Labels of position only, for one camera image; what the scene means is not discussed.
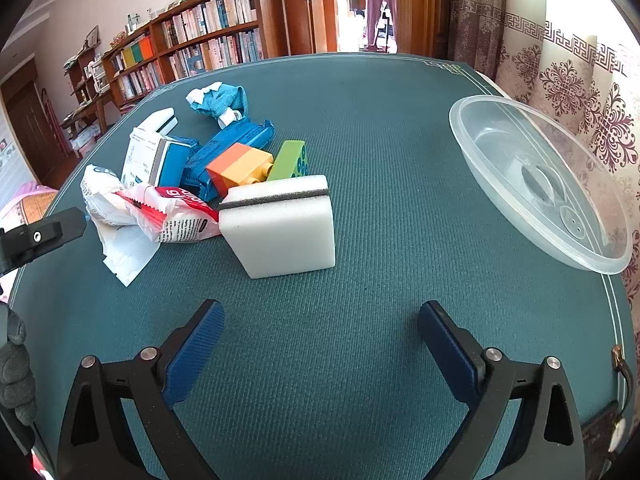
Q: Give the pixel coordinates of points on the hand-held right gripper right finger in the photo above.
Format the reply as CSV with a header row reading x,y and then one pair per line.
x,y
447,355

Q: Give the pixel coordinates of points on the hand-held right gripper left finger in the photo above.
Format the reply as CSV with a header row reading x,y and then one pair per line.
x,y
197,355

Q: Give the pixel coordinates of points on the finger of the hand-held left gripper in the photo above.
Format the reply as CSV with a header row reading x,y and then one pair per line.
x,y
45,235

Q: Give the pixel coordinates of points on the white and blue carton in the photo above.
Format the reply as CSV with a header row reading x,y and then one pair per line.
x,y
142,155

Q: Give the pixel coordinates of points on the red and white snack packet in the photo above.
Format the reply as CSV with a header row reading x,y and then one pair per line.
x,y
180,217

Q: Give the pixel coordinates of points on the large white sponge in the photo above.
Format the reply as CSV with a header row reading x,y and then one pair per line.
x,y
280,230

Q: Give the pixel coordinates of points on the clear plastic bowl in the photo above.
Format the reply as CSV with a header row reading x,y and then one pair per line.
x,y
540,185

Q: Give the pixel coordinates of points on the orange and yellow toy block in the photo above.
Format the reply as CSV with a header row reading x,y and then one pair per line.
x,y
237,165

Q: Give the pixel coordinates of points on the green toy block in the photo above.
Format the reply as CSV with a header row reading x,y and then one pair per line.
x,y
290,157

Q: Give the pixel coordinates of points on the person's left hand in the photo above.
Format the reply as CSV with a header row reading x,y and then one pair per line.
x,y
17,380

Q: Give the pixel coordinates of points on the bed with pink cover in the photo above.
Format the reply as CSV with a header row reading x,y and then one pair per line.
x,y
25,205

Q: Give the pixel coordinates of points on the white crumpled plastic bag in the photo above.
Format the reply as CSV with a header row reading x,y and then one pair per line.
x,y
102,195

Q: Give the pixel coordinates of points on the brown wardrobe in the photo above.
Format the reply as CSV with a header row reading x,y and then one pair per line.
x,y
30,125

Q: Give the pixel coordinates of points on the small wooden shelf unit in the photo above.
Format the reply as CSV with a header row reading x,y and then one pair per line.
x,y
85,90

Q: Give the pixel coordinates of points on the small white sponge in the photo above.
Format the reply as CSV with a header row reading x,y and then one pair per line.
x,y
159,119

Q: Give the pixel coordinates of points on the teal and white cloth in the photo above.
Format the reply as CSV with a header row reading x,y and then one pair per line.
x,y
220,100

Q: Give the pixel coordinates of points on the rows of shelved books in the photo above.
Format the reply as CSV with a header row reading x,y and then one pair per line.
x,y
220,12

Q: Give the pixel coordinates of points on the patterned curtain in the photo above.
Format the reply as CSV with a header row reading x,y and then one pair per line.
x,y
560,75

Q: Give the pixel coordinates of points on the wooden bookshelf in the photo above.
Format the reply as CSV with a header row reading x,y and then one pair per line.
x,y
272,15

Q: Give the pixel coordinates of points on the wooden door with knob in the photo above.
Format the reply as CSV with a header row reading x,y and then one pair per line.
x,y
422,20

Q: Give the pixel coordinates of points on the hanging purple pants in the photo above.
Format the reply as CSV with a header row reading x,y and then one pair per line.
x,y
380,0

